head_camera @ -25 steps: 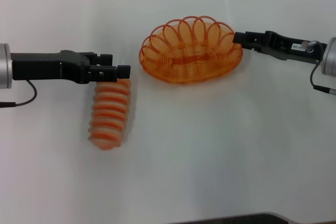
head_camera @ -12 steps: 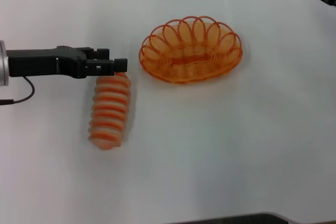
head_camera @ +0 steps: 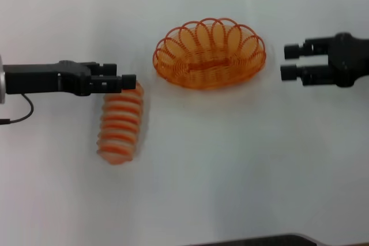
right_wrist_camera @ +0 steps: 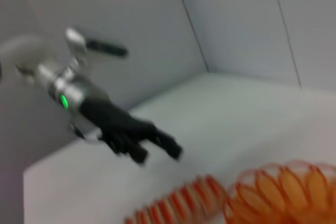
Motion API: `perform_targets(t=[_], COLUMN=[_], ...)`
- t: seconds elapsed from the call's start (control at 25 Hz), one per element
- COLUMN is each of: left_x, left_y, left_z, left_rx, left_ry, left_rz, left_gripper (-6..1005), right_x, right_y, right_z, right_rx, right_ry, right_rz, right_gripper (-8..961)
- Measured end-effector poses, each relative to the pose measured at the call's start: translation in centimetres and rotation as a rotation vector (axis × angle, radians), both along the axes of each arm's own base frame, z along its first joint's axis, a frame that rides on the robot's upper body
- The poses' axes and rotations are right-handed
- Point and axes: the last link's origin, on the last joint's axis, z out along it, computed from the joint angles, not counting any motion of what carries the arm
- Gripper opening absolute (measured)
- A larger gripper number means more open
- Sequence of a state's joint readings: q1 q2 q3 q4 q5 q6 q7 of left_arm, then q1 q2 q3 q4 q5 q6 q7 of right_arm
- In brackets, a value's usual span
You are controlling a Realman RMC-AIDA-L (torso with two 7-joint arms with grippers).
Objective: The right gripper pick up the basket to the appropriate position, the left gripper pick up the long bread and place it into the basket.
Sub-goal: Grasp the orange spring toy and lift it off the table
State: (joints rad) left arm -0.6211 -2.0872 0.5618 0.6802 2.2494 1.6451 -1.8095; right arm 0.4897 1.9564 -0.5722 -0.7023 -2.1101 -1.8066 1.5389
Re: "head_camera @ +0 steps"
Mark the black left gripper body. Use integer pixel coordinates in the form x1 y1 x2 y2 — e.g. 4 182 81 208
2 60 98 97

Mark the orange woven plastic basket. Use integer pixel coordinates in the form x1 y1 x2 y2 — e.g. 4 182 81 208
152 17 267 90

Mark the orange striped toy shrimp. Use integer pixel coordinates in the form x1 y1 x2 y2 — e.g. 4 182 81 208
96 80 145 166

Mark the dark robot torso edge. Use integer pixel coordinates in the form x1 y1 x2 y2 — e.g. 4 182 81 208
198 233 324 246

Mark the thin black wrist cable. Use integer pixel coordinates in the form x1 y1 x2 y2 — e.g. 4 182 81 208
0 93 35 126

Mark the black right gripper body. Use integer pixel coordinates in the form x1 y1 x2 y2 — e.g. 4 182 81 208
327 32 369 88

